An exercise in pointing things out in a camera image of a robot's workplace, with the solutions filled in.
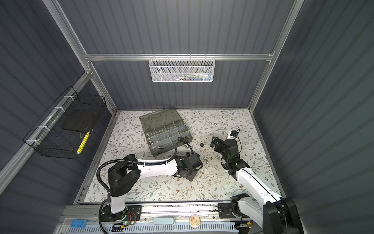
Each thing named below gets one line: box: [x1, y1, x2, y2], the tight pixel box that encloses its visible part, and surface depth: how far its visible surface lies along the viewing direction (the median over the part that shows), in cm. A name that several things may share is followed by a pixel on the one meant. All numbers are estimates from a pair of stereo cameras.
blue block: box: [70, 219, 88, 229], surface depth 71 cm
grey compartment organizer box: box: [139, 106, 193, 157], surface depth 107 cm
